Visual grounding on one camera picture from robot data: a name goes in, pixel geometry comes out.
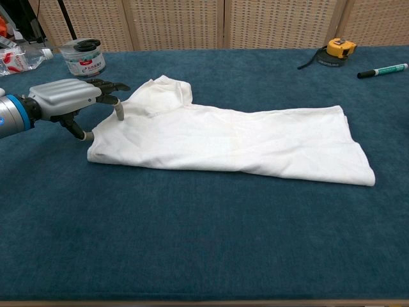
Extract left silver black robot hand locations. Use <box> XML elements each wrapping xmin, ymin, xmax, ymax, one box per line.
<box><xmin>19</xmin><ymin>77</ymin><xmax>132</xmax><ymax>142</ymax></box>

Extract white short-sleeved T-shirt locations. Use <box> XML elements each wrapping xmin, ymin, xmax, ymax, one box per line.
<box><xmin>86</xmin><ymin>74</ymin><xmax>376</xmax><ymax>187</ymax></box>

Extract clear round plastic tub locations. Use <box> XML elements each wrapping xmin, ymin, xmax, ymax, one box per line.
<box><xmin>59</xmin><ymin>40</ymin><xmax>106</xmax><ymax>78</ymax></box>

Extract clear plastic water bottle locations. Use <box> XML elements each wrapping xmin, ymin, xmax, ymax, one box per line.
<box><xmin>0</xmin><ymin>35</ymin><xmax>54</xmax><ymax>77</ymax></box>

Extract black tripod stand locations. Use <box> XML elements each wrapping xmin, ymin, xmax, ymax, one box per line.
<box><xmin>57</xmin><ymin>0</ymin><xmax>78</xmax><ymax>41</ymax></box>

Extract blue carpet table cover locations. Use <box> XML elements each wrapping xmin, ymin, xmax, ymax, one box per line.
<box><xmin>0</xmin><ymin>44</ymin><xmax>409</xmax><ymax>303</ymax></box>

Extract dark round disc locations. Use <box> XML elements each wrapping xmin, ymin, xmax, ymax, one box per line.
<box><xmin>316</xmin><ymin>47</ymin><xmax>349</xmax><ymax>68</ymax></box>

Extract yellow tape measure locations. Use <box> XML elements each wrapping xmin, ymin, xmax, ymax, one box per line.
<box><xmin>297</xmin><ymin>37</ymin><xmax>358</xmax><ymax>70</ymax></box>

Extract green white marker pen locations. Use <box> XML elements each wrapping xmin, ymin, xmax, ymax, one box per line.
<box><xmin>357</xmin><ymin>63</ymin><xmax>409</xmax><ymax>80</ymax></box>

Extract black-handled scissors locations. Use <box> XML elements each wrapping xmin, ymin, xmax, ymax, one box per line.
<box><xmin>52</xmin><ymin>38</ymin><xmax>102</xmax><ymax>54</ymax></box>

